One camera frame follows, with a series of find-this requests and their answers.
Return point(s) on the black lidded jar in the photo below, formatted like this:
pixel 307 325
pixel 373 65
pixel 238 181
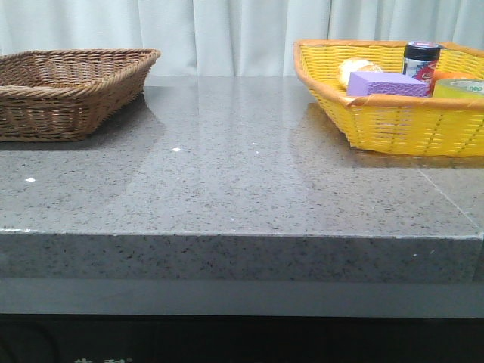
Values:
pixel 420 60

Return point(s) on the white curtain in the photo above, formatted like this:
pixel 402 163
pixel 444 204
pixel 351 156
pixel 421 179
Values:
pixel 231 38

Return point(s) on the yellow packing tape roll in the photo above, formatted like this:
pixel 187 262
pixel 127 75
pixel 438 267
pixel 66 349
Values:
pixel 458 88

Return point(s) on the orange fruit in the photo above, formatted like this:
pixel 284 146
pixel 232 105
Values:
pixel 438 75

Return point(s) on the bread roll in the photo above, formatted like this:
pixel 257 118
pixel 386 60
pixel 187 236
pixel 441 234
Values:
pixel 352 65

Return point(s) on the yellow woven basket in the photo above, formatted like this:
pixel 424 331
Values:
pixel 389 124

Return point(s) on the brown wicker basket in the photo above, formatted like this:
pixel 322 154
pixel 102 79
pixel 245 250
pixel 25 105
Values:
pixel 65 95

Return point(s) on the purple foam block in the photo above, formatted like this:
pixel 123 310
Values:
pixel 364 83

